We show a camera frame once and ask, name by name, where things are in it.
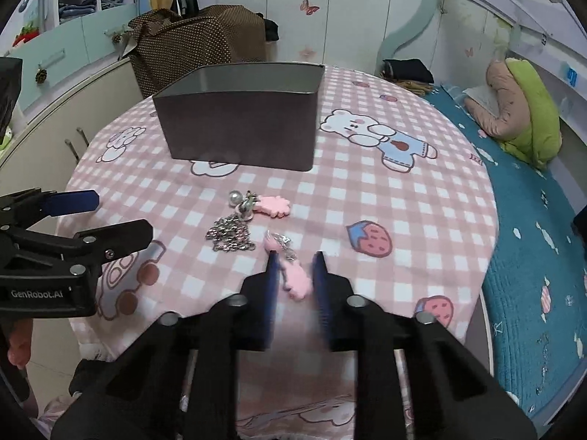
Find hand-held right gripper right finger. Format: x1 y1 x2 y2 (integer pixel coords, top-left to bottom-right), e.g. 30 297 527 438
312 251 537 440

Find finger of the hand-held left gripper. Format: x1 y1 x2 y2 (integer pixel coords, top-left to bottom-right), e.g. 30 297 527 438
0 219 154 280
0 189 101 230

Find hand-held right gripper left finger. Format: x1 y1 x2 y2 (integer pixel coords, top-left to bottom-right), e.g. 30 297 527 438
50 252 282 440

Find pink charm keychain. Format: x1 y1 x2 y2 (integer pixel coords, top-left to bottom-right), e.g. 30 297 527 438
265 230 313 301
238 191 292 218

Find grey metal tin box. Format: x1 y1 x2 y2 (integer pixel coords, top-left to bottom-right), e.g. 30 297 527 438
152 62 326 172

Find person's left hand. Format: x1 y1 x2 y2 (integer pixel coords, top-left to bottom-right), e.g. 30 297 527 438
7 320 34 363

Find beige cabinet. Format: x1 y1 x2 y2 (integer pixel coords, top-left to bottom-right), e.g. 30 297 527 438
0 57 152 221

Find pink checkered cartoon tablecloth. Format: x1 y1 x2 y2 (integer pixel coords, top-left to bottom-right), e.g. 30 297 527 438
37 65 500 440

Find black boxy object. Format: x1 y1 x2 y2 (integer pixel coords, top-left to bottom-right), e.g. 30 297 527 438
0 57 23 133

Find mint green drawer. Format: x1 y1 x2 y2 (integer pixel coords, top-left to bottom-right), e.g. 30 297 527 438
16 25 99 111
83 2 143 62

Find red green decoration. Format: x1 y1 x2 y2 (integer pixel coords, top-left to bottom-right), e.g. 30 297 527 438
13 23 40 47

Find folded blue jeans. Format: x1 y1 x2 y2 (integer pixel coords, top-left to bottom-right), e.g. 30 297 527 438
59 0 97 20

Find brown polka-dot cloth cover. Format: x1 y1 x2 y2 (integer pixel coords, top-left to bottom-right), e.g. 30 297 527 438
127 4 269 99

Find blue candy print bedsheet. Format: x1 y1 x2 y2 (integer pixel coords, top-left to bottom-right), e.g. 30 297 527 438
424 81 587 418

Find yellow folded garment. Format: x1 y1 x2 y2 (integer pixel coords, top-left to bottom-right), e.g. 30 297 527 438
394 78 434 97

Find dark folded garment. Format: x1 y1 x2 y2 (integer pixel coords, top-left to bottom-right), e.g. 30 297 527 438
383 59 434 84

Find white cloth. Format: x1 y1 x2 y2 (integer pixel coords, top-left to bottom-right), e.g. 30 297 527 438
463 85 500 117

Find pink green plush pillow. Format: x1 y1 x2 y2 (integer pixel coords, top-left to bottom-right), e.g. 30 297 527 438
463 57 562 170

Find silver chain bracelet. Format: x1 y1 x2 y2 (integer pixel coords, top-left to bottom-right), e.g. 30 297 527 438
205 214 258 253

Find mint green bunk bed frame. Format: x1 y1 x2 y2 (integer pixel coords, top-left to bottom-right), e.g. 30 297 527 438
376 0 587 147

